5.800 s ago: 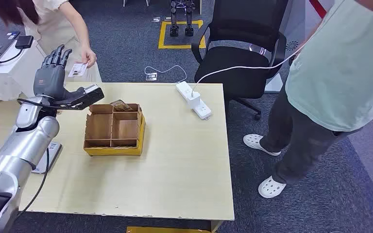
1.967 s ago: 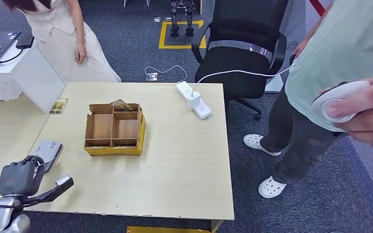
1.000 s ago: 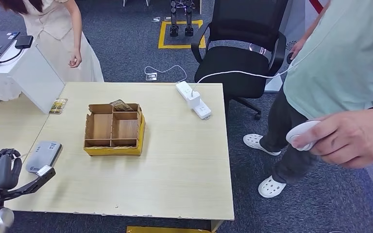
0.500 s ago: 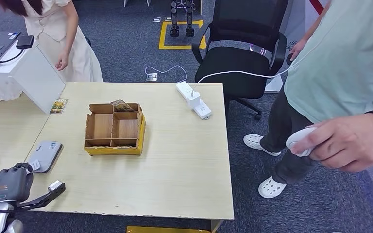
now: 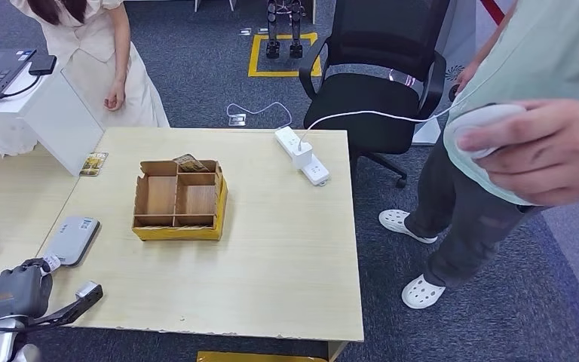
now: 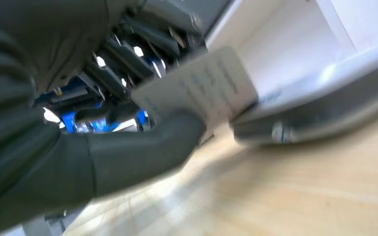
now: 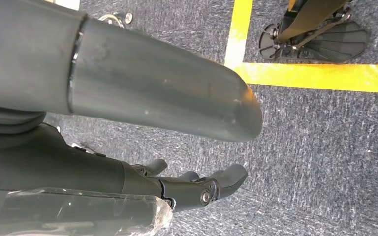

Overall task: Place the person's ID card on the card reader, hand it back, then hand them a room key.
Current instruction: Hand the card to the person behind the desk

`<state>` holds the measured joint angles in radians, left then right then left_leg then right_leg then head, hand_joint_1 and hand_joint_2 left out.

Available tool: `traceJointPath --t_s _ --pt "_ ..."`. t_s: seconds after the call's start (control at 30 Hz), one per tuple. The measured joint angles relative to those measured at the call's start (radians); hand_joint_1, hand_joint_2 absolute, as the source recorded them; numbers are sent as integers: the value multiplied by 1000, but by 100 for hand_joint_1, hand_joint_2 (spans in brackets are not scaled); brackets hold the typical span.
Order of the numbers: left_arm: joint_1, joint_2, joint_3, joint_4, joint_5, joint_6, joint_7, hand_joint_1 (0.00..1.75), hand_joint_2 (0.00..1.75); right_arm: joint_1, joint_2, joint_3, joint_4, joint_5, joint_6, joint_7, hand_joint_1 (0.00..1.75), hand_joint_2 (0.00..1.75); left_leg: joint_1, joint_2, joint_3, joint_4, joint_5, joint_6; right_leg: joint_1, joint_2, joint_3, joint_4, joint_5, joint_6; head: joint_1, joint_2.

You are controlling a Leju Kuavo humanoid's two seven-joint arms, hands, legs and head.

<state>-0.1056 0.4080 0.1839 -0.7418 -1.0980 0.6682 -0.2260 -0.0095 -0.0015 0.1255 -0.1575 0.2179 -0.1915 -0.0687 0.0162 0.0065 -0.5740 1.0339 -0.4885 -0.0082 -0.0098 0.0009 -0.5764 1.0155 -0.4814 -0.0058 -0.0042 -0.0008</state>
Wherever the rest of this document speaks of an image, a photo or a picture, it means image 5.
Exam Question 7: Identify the white plug adapter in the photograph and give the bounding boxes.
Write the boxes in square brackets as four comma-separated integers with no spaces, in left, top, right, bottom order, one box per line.
[292,142,314,170]

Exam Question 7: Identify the person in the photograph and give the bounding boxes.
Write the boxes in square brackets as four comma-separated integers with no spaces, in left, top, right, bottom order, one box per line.
[378,0,579,310]
[0,0,170,158]

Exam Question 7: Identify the white charging cable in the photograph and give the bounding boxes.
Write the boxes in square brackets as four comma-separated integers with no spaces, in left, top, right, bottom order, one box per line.
[298,88,471,151]

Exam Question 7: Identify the grey card reader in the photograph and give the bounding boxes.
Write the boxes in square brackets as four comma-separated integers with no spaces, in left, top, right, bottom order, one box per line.
[43,216,102,267]

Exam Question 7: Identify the green yellow key card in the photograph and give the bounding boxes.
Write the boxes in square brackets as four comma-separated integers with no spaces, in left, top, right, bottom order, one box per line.
[79,152,109,177]

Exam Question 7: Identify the white clog shoe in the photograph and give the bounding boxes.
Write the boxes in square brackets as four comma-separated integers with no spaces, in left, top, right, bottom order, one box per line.
[378,209,439,245]
[401,274,447,310]

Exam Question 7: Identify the black bracket wrist camera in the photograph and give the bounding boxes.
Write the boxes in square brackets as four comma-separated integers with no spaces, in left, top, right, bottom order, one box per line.
[0,281,104,335]

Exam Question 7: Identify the brown patterned key card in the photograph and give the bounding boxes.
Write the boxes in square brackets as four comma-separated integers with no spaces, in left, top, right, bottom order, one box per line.
[172,153,210,173]

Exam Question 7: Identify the black office chair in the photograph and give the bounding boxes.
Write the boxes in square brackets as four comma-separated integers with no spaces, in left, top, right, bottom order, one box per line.
[298,0,452,189]

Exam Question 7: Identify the white tower appliance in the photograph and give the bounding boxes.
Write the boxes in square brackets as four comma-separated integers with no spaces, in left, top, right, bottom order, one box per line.
[413,0,478,147]

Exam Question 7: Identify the black biped robot legs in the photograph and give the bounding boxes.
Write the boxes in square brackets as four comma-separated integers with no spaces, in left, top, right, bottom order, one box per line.
[265,0,305,60]

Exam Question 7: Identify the thin black cable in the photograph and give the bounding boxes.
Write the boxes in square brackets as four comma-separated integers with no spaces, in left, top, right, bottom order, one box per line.
[0,75,41,100]

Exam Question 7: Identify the white power strip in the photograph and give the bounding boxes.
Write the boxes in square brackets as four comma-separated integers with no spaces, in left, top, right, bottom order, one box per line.
[274,126,331,187]

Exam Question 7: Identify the wooden compartment organizer box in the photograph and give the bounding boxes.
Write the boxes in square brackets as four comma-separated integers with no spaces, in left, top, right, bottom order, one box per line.
[132,159,229,242]

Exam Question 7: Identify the white floor cable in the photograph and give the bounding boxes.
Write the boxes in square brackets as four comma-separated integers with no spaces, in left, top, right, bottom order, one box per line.
[225,102,293,130]

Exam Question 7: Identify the white counter box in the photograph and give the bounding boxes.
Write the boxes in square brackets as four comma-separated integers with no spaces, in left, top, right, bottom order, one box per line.
[0,47,105,176]

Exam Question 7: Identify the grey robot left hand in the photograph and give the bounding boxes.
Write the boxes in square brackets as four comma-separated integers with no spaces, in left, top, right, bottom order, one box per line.
[0,258,54,324]

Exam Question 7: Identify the person's left hand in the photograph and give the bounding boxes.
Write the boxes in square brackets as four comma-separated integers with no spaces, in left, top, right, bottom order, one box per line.
[103,79,127,112]
[456,99,579,207]

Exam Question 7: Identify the small black hub device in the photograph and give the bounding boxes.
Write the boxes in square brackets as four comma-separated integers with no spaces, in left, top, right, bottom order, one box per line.
[29,54,58,76]

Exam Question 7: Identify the person's right hand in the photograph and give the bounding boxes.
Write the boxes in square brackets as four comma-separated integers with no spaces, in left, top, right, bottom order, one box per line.
[455,60,481,95]

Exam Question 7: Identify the white handheld controller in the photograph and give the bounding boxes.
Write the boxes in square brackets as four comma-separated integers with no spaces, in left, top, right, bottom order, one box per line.
[448,103,528,161]

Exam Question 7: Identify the yellow floor tape square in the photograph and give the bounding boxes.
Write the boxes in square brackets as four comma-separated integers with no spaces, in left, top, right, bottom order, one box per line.
[247,32,323,78]

